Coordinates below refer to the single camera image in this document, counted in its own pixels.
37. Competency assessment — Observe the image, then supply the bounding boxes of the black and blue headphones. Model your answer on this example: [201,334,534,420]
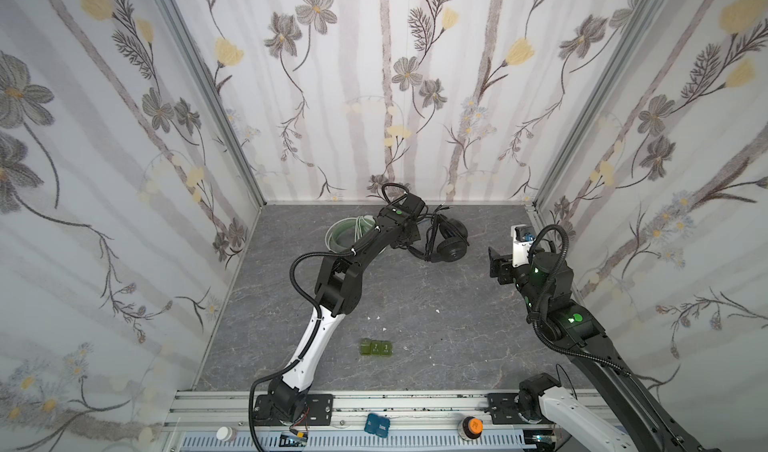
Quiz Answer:
[407,212,469,263]

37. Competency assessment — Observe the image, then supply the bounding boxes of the mint green headphones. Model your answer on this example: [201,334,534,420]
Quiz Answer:
[324,215,376,253]

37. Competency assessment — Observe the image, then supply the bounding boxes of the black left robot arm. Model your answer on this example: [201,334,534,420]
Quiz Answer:
[255,192,425,423]

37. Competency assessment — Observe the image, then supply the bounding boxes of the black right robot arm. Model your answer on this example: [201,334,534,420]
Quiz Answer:
[488,243,703,451]

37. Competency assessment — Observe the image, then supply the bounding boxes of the right black corrugated conduit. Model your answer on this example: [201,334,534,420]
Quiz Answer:
[518,224,631,377]

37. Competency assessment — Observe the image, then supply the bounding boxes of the orange emergency stop button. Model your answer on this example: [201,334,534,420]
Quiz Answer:
[457,416,484,441]

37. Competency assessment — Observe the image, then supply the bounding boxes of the small blue box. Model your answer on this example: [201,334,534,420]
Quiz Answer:
[364,413,391,438]

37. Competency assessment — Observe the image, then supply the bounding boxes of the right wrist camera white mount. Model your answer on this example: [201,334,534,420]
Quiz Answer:
[511,224,536,267]

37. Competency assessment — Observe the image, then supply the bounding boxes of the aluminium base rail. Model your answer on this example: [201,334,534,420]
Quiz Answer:
[161,390,661,452]

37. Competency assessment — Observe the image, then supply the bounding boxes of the white slotted cable duct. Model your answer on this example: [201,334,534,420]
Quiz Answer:
[179,431,529,452]

